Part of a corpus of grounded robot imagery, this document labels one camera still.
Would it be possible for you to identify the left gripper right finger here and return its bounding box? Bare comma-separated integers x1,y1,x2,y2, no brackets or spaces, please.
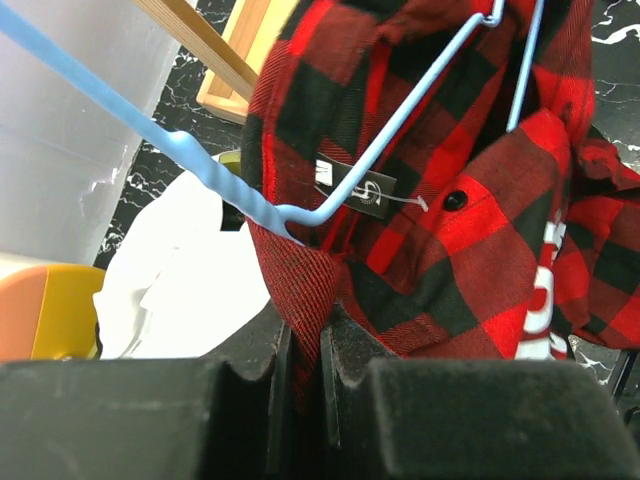
321,307,639,479

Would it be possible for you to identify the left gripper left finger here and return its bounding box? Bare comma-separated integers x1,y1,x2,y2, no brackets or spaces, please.
1,305,291,479

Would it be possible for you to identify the red black plaid shirt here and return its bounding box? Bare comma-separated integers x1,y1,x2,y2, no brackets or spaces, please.
241,1,639,411

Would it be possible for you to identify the light blue wire hanger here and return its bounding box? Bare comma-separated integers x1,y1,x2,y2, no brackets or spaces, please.
0,0,546,241

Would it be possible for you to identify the cream cylindrical drum toy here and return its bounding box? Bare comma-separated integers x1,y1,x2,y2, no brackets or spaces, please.
1,252,105,363

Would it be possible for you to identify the green laundry basket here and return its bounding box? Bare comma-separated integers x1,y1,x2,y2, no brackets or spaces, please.
217,150,241,176

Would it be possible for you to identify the wooden clothes rack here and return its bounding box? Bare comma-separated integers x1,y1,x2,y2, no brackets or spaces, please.
136,0,297,125

